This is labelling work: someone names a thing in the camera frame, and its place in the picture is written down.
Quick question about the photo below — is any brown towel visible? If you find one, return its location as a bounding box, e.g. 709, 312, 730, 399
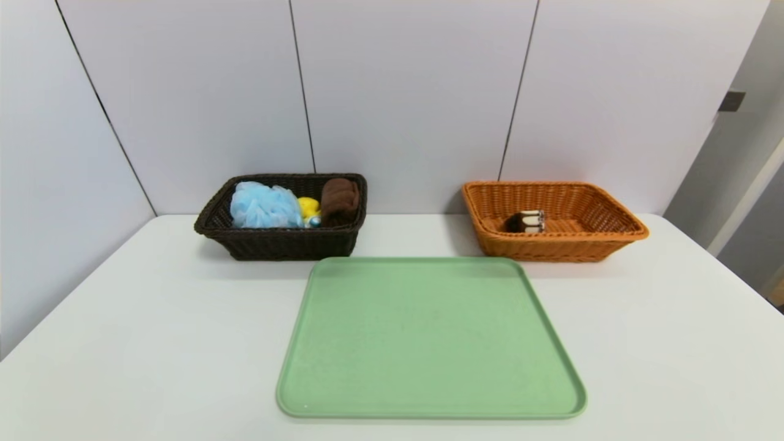
320, 178, 360, 227

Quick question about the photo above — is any yellow duck scooter toy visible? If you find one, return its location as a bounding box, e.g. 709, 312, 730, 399
297, 197, 322, 228

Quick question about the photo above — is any light blue mesh bath loofah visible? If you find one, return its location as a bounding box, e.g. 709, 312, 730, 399
230, 181, 305, 229

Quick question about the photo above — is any chocolate blueberry cake slice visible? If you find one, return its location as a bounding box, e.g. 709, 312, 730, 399
505, 209, 547, 233

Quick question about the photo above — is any dark brown wicker basket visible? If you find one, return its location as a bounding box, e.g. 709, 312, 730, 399
194, 173, 368, 261

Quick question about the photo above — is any orange wicker basket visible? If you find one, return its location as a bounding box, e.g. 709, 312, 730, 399
461, 180, 650, 263

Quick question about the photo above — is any light green plastic tray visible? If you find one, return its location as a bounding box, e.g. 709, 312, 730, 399
276, 256, 587, 420

